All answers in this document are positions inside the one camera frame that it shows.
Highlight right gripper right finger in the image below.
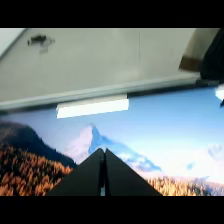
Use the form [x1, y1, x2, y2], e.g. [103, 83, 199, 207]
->
[105, 148, 163, 197]

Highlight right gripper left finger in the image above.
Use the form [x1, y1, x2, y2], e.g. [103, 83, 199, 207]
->
[46, 148, 106, 197]

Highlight black garment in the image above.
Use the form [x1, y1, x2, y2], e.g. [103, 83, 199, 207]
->
[199, 28, 224, 83]

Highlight silver frame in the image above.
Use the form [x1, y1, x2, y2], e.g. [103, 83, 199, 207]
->
[0, 70, 202, 112]

